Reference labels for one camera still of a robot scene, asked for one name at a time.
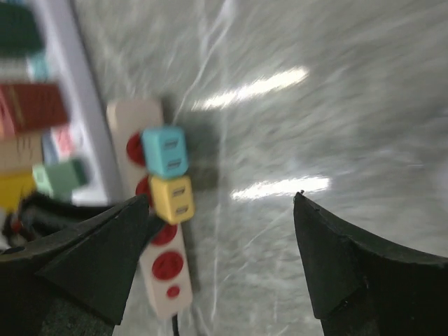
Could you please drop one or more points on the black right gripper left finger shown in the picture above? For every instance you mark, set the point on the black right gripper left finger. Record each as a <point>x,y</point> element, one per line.
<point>75,281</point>

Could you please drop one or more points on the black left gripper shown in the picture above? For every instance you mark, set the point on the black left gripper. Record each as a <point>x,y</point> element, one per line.
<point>39,216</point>

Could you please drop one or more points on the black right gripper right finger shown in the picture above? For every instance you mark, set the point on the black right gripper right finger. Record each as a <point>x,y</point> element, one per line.
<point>363,284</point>

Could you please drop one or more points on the beige power strip red sockets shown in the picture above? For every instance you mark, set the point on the beige power strip red sockets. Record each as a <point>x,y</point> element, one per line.
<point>163,263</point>

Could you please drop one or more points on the yellow usb charger cube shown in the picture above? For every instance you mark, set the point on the yellow usb charger cube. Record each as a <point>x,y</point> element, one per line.
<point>173,199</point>

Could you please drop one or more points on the teal usb charger cube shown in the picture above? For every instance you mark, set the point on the teal usb charger cube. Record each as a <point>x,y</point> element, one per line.
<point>165,152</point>

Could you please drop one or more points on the yellow cube socket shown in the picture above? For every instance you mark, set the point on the yellow cube socket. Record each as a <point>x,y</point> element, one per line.
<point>14,187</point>

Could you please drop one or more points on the mint green plug adapter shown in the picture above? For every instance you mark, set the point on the mint green plug adapter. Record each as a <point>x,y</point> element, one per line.
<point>60,179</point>

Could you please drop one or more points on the red-brown cube adapter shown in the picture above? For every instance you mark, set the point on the red-brown cube adapter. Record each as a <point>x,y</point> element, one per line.
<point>31,107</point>

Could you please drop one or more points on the long white power strip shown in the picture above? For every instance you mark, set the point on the long white power strip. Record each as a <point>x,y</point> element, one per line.
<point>69,61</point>

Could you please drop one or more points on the green cube adapter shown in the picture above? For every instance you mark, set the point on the green cube adapter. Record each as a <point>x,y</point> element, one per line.
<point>20,35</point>

